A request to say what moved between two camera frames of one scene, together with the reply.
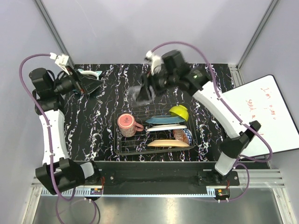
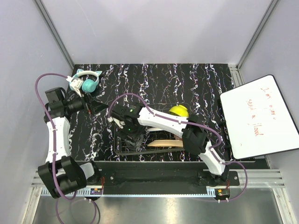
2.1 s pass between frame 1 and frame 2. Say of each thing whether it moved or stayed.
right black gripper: moved
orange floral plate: stayed
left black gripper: moved
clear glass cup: moved
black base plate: stayed
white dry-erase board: stayed
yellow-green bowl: stayed
